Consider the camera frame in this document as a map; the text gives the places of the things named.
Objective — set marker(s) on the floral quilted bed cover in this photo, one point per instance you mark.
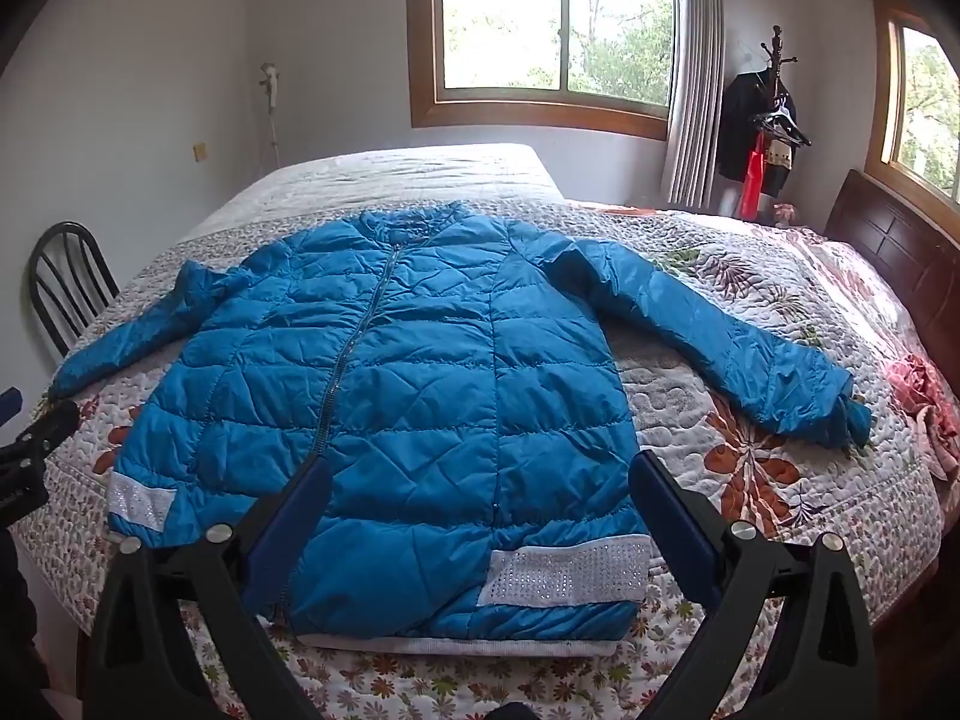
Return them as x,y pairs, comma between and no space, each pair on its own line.
750,480

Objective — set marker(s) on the yellow wall socket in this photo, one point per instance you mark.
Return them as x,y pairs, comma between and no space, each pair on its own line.
200,151

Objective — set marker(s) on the dark cloth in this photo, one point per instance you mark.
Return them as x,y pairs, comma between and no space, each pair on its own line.
16,600

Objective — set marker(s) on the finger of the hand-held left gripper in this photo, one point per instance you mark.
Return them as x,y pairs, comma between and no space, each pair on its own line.
49,427
9,405

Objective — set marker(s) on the dark wooden headboard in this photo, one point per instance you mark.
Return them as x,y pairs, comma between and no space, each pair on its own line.
892,240

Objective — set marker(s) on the black metal chair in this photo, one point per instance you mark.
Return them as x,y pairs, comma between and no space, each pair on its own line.
67,277

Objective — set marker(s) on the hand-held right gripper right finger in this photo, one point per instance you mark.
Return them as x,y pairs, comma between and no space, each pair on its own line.
675,532

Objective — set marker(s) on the wooden coat rack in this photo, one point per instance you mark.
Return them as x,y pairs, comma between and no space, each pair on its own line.
775,52

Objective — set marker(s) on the black clothes hanger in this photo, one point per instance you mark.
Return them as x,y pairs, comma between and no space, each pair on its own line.
787,131

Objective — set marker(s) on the white wall handset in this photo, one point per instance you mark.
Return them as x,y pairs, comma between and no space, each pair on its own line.
271,82

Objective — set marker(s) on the dark hanging jacket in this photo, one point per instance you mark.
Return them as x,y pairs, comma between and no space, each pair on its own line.
742,120

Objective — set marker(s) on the pink floral cloth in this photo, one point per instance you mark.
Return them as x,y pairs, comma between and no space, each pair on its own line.
926,405

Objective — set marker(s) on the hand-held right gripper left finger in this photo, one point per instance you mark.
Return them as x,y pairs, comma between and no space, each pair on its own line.
289,532

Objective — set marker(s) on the orange cloth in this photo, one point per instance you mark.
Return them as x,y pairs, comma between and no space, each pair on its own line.
630,209

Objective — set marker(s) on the grey striped curtain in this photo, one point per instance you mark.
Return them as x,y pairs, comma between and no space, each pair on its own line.
694,90

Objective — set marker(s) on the narrow wooden framed window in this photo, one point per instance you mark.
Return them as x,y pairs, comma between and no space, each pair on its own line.
922,105

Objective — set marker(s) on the blue puffer jacket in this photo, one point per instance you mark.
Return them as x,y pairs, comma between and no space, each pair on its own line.
420,405

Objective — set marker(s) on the white quilted bedspread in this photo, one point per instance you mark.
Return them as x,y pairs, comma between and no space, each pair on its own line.
390,176

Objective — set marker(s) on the red hanging cloth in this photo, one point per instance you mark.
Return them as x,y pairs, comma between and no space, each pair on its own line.
752,180

